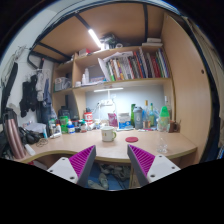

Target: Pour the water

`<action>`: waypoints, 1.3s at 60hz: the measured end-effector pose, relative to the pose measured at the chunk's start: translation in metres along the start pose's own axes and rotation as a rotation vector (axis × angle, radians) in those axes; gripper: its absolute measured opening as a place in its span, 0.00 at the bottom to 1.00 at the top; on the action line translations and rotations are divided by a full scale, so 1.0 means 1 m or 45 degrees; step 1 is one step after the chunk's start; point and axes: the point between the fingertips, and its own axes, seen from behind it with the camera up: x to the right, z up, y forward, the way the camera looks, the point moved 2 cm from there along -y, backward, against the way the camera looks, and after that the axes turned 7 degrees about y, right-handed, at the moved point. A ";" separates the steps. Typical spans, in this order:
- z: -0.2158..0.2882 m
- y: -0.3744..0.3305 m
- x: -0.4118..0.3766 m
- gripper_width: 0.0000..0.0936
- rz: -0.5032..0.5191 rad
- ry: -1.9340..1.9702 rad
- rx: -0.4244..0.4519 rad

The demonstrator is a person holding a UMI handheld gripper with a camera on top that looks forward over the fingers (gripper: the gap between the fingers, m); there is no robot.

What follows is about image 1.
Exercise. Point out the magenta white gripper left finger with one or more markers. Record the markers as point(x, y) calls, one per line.
point(75, 169)

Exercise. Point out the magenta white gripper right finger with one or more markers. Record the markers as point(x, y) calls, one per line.
point(148, 167)

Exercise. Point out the clear glass water bottle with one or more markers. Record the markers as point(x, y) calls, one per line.
point(162, 141)

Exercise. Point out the red round coaster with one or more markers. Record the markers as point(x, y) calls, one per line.
point(131, 139)

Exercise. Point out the white green mug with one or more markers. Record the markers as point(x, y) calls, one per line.
point(108, 133)

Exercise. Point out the brown small cup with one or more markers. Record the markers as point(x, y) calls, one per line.
point(174, 126)

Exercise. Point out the green cap spray bottle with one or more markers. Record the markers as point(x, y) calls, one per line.
point(163, 124)

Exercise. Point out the green jar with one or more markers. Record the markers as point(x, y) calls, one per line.
point(64, 123)

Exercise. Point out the red lid white jar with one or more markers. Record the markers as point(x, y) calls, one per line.
point(88, 116)

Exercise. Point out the white tissue box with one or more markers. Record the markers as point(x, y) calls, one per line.
point(124, 120)

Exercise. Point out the green glass bottle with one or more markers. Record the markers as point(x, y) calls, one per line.
point(151, 115)

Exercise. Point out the grey tumbler bottle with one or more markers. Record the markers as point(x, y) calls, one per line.
point(138, 121)

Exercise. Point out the pink snack bag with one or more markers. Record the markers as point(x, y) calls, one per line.
point(113, 119)

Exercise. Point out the white desk lamp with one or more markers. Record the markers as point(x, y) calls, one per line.
point(108, 101)

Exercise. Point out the pink rolled mat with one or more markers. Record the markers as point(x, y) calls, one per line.
point(13, 136)

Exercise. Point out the black hanging clothes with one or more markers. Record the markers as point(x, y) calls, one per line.
point(29, 96)

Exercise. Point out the clear storage box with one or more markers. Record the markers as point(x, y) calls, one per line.
point(61, 83)

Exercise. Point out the wooden desk shelf unit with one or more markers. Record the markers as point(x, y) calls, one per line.
point(65, 42)

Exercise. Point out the row of books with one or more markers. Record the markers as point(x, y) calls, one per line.
point(139, 64)

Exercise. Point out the ceiling tube light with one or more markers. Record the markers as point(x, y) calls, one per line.
point(95, 38)

